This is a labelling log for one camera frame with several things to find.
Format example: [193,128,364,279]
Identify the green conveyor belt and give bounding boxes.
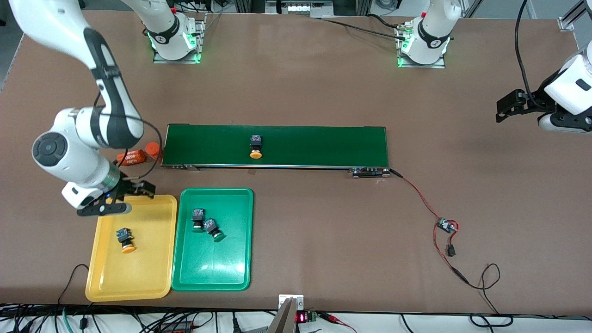
[160,123,391,179]

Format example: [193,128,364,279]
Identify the red and black wire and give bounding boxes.
[388,169,470,285]

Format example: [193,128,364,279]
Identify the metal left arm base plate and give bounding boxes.
[397,23,446,69]

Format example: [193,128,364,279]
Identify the white device with lights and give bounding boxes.
[266,0,333,14]

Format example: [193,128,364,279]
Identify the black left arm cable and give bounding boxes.
[514,0,549,111]

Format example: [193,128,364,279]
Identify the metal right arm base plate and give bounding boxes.
[153,14,205,64]

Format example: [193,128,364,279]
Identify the yellow plastic tray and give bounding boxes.
[85,194,179,302]

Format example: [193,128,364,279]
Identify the long black base cable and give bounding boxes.
[319,13,410,42]

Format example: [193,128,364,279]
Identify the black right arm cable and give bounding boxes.
[92,90,164,181]

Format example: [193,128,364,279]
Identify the red clip lead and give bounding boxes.
[318,312,358,333]

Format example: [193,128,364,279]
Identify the green plastic tray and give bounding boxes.
[171,187,254,291]

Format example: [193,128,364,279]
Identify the grey metal bracket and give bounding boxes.
[267,294,305,333]

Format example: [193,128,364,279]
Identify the black arched table cable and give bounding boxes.
[58,264,91,306]

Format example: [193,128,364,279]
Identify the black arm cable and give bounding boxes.
[514,0,549,111]
[92,90,164,181]

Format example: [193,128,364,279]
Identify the thin black looped cable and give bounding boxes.
[465,263,514,327]

